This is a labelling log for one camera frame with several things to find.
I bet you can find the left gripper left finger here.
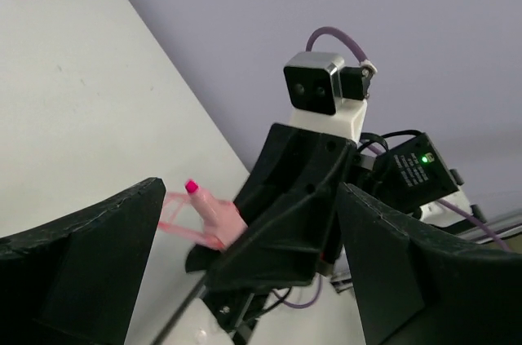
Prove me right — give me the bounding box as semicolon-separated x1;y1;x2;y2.
1;178;166;344

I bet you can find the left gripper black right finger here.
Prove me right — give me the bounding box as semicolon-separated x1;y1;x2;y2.
336;184;521;344

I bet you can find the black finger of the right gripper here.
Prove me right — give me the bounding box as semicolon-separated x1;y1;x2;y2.
235;123;356;247

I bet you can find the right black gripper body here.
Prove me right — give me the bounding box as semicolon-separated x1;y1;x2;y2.
357;130;463;215

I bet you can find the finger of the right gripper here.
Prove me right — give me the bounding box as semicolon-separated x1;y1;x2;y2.
185;184;341;291

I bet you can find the pink highlighter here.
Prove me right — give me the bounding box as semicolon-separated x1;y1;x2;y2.
184;179;247;251

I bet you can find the clear pink highlighter cap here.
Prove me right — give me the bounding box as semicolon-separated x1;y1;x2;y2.
157;192;223;250

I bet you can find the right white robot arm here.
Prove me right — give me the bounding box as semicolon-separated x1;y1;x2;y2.
189;124;484;343

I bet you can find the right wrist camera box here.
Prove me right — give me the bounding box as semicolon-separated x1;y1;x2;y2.
283;51;376;142

